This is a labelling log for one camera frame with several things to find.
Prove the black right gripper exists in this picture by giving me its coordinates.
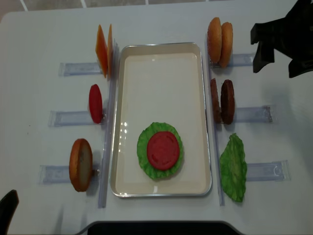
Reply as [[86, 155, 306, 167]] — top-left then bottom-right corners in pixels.
[[250, 0, 313, 78]]

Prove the dark brown meat patty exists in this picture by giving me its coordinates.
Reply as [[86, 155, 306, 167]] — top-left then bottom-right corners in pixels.
[[221, 79, 235, 125]]

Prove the green lettuce leaf in rack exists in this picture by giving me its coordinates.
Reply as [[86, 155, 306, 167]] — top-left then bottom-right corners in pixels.
[[220, 133, 247, 203]]

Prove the red tomato slice on tray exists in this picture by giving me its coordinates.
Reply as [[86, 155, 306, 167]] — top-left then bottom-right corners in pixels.
[[147, 131, 180, 171]]

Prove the green lettuce leaf on tray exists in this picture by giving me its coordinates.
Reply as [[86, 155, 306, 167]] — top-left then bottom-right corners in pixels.
[[137, 122, 184, 171]]

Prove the orange cheese slice inner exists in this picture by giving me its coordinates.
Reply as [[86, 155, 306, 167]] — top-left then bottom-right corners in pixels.
[[107, 24, 113, 78]]

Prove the orange cheese slice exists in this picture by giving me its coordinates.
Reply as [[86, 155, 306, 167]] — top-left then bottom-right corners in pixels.
[[107, 24, 113, 78], [95, 25, 108, 78]]

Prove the orange cheese slice outer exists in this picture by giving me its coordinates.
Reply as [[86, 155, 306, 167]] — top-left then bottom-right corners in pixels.
[[95, 25, 108, 78]]

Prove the red tomato slice in rack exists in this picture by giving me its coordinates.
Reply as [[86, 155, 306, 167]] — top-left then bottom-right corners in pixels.
[[89, 84, 103, 124]]

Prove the bread slice in left rack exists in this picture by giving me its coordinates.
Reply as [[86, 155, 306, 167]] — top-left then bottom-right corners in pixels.
[[69, 139, 93, 192]]

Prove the plain orange bun slice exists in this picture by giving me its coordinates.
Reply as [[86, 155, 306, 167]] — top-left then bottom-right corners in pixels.
[[219, 22, 233, 68]]

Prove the sesame bun top slice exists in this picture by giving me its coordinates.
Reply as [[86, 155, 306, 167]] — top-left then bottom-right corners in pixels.
[[207, 17, 222, 63]]

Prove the clear acrylic rack right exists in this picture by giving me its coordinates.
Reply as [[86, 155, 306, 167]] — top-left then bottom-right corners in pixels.
[[204, 39, 291, 207]]

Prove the clear acrylic rack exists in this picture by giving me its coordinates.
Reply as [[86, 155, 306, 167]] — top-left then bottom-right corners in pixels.
[[39, 42, 120, 208], [204, 39, 291, 207]]

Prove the white rectangular metal tray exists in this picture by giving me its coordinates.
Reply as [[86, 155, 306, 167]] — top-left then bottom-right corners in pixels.
[[110, 42, 212, 198]]

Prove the clear acrylic rack left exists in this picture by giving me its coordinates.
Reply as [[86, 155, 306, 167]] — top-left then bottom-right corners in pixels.
[[39, 42, 120, 208]]

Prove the black left gripper tip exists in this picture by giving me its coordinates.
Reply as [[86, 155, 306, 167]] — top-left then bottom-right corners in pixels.
[[0, 189, 19, 235]]

